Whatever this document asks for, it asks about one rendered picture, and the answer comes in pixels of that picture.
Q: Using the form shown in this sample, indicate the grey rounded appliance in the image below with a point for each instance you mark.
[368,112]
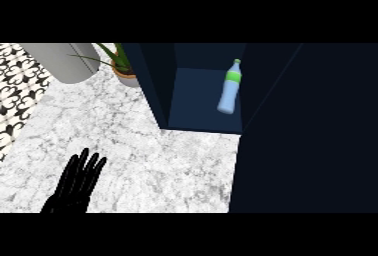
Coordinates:
[64,61]

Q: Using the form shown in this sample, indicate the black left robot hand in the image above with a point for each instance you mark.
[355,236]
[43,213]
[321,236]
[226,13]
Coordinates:
[74,186]

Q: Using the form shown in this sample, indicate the dark blue cabinet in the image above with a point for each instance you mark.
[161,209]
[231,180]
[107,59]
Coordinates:
[197,96]

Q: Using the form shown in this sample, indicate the green potted plant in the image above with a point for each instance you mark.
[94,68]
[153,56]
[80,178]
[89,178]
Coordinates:
[122,65]

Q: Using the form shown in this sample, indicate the clear water bottle green label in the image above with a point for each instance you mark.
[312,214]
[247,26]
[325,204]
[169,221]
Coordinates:
[229,90]

